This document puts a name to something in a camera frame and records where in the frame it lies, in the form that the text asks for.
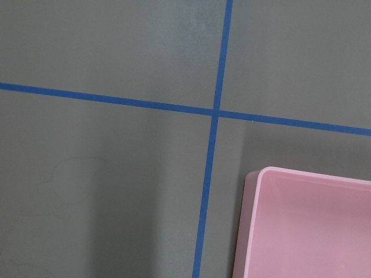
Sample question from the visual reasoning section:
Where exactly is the pink plastic bin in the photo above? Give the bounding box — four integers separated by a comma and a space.
232, 167, 370, 277

